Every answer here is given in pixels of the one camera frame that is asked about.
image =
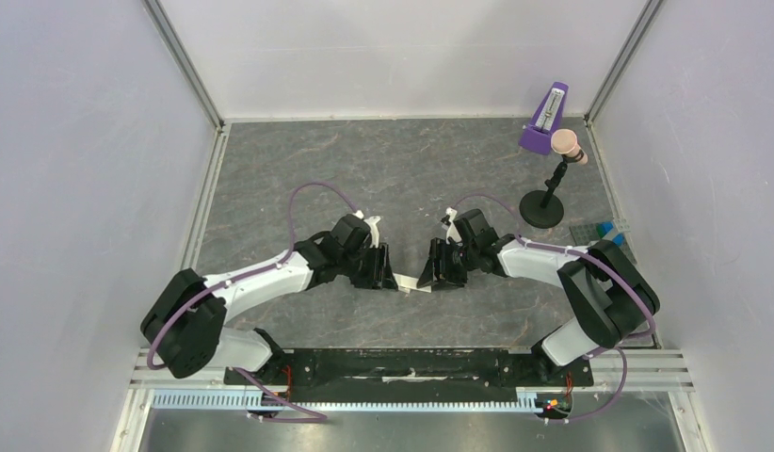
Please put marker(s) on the purple metronome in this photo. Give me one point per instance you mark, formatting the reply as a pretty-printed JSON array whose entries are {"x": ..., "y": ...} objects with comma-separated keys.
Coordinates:
[{"x": 537, "y": 133}]

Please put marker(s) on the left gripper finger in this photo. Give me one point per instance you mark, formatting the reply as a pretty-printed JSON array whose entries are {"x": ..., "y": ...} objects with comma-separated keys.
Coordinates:
[
  {"x": 387, "y": 278},
  {"x": 368, "y": 274}
]

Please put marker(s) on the blue and grey bricks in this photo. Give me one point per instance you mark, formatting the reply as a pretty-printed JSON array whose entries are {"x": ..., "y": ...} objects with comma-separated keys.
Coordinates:
[{"x": 613, "y": 231}]

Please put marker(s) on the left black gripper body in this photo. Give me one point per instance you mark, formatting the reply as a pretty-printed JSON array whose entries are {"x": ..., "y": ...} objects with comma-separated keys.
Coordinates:
[{"x": 349, "y": 262}]

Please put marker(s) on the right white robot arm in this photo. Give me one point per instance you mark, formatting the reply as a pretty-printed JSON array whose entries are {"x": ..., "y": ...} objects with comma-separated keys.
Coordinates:
[{"x": 609, "y": 298}]

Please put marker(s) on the white remote battery cover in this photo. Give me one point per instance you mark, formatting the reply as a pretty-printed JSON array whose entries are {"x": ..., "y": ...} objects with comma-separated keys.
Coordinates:
[{"x": 407, "y": 284}]

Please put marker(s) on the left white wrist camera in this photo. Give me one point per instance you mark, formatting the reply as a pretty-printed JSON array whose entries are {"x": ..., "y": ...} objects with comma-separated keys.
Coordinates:
[{"x": 373, "y": 225}]

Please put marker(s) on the grey brick baseplate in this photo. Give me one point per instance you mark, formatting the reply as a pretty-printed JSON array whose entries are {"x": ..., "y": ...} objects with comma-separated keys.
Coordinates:
[{"x": 585, "y": 234}]

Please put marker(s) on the white slotted cable duct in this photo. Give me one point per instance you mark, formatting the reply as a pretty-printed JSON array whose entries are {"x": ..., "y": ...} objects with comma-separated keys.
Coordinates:
[{"x": 253, "y": 400}]

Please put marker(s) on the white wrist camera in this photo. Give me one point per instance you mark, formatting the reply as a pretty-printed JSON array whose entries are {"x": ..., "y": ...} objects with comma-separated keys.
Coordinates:
[
  {"x": 451, "y": 232},
  {"x": 373, "y": 225}
]

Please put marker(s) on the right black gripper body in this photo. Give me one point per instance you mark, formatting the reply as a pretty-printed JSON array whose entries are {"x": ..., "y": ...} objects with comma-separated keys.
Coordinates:
[{"x": 442, "y": 262}]

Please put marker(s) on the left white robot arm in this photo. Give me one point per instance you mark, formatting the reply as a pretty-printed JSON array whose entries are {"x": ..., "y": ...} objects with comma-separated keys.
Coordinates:
[{"x": 188, "y": 326}]

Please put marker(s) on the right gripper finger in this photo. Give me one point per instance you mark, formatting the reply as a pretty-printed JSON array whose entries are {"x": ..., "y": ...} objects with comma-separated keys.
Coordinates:
[
  {"x": 430, "y": 273},
  {"x": 452, "y": 273}
]

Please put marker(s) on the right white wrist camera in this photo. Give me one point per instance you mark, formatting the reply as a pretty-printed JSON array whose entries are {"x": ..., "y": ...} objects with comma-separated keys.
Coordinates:
[{"x": 451, "y": 232}]

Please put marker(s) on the black stand with pink head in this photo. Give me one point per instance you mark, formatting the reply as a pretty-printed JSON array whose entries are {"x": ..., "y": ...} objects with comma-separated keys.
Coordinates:
[{"x": 543, "y": 209}]

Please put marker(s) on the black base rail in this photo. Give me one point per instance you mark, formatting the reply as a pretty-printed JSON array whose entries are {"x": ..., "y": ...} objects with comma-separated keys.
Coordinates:
[{"x": 441, "y": 374}]

